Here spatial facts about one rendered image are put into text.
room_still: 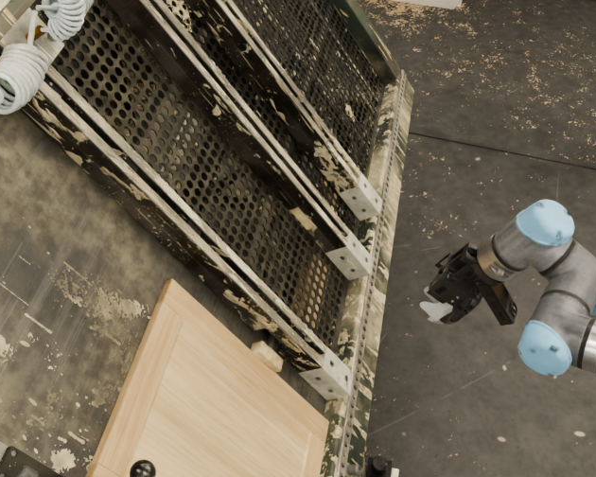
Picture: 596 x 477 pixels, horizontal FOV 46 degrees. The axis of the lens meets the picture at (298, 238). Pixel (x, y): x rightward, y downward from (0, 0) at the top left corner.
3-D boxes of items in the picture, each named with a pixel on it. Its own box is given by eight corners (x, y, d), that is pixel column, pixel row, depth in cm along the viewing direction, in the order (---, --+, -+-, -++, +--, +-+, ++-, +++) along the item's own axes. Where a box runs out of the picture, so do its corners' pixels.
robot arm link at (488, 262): (531, 246, 117) (524, 282, 112) (513, 259, 120) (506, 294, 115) (495, 222, 116) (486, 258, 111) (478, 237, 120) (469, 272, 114)
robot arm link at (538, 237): (573, 251, 103) (530, 214, 103) (524, 284, 112) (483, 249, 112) (586, 220, 108) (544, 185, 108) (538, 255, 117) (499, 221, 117)
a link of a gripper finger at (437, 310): (409, 306, 133) (436, 284, 126) (434, 322, 134) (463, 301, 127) (405, 318, 131) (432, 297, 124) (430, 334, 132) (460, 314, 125)
